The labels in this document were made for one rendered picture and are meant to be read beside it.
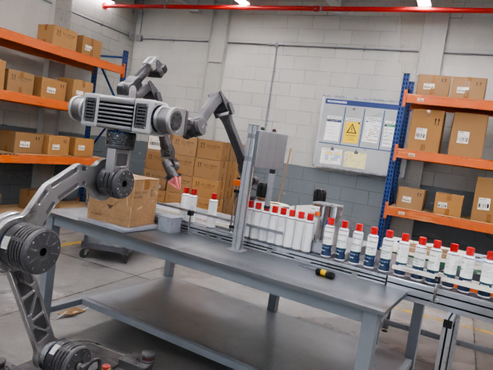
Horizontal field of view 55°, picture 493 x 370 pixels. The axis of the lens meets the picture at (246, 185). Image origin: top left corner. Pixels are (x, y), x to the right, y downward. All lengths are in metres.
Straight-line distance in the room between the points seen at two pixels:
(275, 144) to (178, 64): 5.87
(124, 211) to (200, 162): 3.49
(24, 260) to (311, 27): 6.11
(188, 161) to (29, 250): 4.44
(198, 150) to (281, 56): 2.17
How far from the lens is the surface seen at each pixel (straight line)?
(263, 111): 7.41
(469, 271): 2.34
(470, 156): 6.03
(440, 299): 2.35
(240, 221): 2.53
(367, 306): 2.00
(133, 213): 2.72
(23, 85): 6.28
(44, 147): 6.61
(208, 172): 6.08
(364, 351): 2.08
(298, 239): 2.54
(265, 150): 2.48
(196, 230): 2.83
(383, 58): 7.05
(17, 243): 1.95
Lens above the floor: 1.39
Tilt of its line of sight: 5 degrees down
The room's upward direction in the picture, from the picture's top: 8 degrees clockwise
